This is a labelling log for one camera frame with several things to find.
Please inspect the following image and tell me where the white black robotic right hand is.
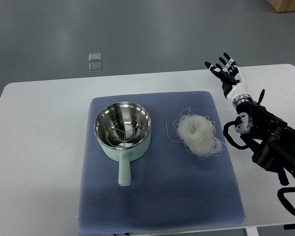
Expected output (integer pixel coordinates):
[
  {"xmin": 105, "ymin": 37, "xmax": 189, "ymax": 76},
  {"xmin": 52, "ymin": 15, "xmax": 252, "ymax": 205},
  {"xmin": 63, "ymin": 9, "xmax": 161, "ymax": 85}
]
[{"xmin": 205, "ymin": 53, "xmax": 248, "ymax": 100}]

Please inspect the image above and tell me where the white vermicelli nest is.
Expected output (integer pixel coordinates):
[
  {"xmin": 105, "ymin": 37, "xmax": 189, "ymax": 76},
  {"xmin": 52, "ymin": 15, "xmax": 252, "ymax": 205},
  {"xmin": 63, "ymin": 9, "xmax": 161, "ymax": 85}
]
[{"xmin": 165, "ymin": 106, "xmax": 226, "ymax": 159}]

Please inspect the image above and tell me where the mint green steel pot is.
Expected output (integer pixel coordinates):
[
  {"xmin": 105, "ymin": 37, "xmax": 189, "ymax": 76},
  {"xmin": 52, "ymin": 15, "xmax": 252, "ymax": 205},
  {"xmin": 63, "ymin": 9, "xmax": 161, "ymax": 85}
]
[{"xmin": 94, "ymin": 102, "xmax": 151, "ymax": 187}]

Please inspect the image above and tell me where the wire steaming rack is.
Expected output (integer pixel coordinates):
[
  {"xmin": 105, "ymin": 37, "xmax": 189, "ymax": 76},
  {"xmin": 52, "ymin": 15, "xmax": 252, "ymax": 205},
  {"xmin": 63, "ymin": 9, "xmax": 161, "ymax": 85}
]
[{"xmin": 106, "ymin": 118, "xmax": 145, "ymax": 148}]

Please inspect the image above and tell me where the blue textured mat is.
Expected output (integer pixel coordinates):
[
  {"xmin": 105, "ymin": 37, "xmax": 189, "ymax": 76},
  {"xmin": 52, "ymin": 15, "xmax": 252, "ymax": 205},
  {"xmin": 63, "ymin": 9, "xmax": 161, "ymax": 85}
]
[{"xmin": 78, "ymin": 91, "xmax": 245, "ymax": 235}]

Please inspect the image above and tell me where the wooden box corner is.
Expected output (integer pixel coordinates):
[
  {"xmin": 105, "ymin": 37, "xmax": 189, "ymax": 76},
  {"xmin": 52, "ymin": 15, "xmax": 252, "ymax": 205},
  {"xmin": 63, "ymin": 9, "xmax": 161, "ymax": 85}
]
[{"xmin": 267, "ymin": 0, "xmax": 295, "ymax": 13}]

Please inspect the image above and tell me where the upper floor metal plate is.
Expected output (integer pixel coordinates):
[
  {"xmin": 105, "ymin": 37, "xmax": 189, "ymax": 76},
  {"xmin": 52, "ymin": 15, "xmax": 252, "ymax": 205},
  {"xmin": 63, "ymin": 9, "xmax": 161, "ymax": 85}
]
[{"xmin": 88, "ymin": 53, "xmax": 101, "ymax": 61}]

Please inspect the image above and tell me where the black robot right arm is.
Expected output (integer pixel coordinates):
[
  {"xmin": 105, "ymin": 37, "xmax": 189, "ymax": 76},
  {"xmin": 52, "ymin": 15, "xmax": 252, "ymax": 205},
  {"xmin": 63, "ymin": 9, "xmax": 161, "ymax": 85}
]
[{"xmin": 223, "ymin": 90, "xmax": 295, "ymax": 216}]

